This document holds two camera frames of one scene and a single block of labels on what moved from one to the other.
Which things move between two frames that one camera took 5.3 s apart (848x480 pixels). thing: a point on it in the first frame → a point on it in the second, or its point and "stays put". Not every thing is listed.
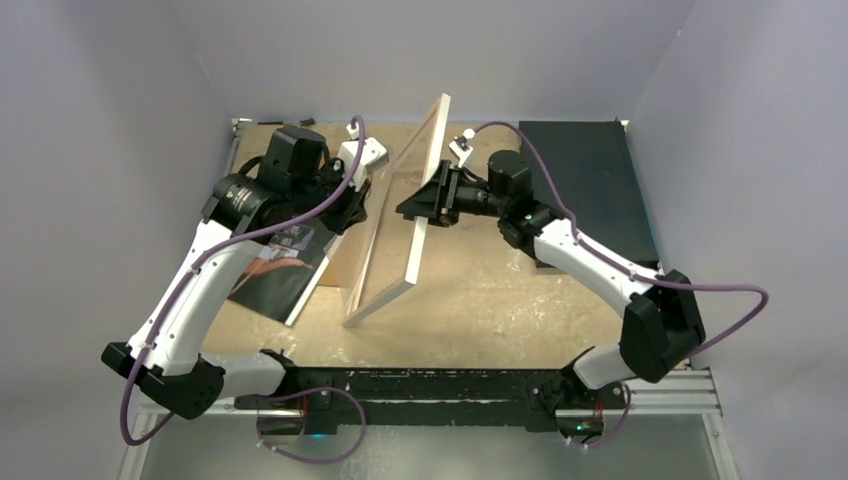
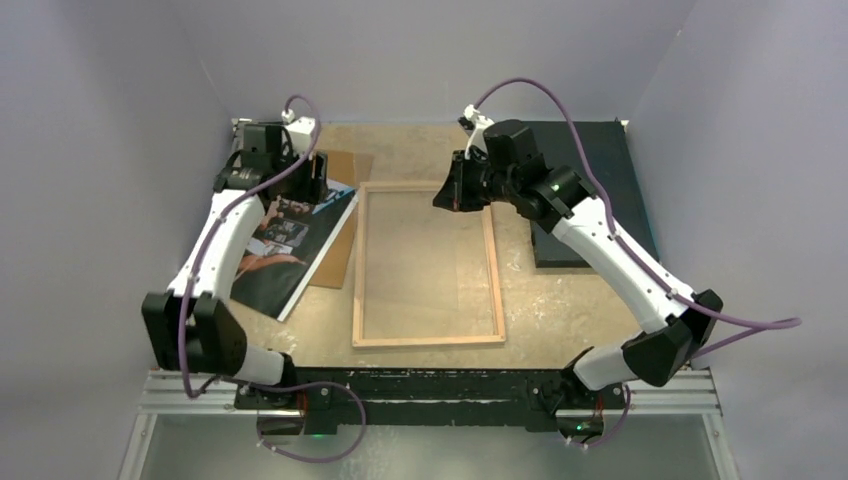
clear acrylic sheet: x=388 y=256 → x=426 y=269
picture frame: x=353 y=312 → x=358 y=340
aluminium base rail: x=692 y=394 stays put
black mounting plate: x=332 y=399 stays put
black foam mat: x=592 y=167 stays put
